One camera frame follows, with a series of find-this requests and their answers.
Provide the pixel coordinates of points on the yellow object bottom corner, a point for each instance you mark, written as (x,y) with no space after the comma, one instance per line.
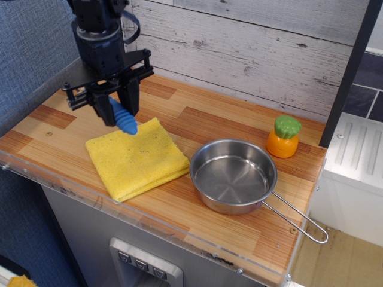
(21,281)

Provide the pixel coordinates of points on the black vertical post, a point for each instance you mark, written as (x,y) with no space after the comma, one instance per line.
(362,39)

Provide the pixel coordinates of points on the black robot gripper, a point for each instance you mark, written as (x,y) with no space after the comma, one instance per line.
(106,68)

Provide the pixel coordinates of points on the grey dispenser button panel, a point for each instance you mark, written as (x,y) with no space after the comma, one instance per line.
(136,267)

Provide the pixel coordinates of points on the blue handled grey fork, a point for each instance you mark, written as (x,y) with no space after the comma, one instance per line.
(124,120)

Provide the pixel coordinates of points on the white ridged appliance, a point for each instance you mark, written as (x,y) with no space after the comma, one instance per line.
(349,193)

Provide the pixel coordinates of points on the clear acrylic edge guard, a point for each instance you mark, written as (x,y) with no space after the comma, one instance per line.
(211,249)

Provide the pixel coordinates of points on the stainless steel pan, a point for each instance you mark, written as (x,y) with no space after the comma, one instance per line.
(235,177)

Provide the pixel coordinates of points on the orange toy carrot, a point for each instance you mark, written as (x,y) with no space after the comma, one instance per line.
(283,140)

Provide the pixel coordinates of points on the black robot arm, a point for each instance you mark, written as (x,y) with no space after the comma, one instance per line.
(99,16)

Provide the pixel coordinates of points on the yellow folded cloth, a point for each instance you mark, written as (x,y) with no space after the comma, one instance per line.
(130,165)

